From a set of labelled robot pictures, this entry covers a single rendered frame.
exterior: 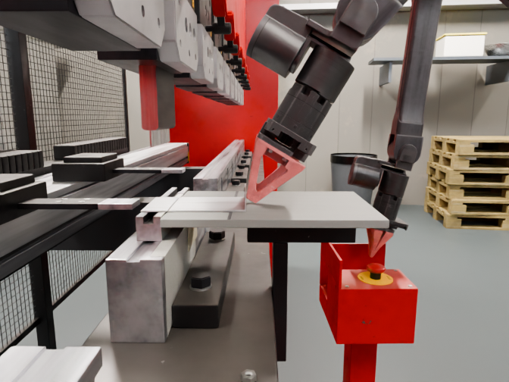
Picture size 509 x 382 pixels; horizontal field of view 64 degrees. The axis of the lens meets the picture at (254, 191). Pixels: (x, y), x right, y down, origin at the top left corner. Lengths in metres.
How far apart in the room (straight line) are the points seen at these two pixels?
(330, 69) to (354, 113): 4.82
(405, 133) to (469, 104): 4.74
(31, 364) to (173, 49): 0.32
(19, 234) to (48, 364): 0.44
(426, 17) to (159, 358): 0.81
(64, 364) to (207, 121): 2.48
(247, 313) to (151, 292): 0.13
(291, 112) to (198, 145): 2.24
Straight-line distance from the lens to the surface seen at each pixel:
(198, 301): 0.49
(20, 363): 0.30
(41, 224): 0.77
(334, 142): 5.31
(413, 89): 0.94
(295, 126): 0.50
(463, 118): 5.64
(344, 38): 0.50
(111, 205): 0.56
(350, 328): 0.88
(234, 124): 2.69
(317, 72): 0.50
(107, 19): 0.29
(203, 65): 0.65
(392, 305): 0.89
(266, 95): 2.69
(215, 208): 0.51
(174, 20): 0.46
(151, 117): 0.51
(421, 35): 0.96
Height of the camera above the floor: 1.12
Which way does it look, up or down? 10 degrees down
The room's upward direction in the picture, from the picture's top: straight up
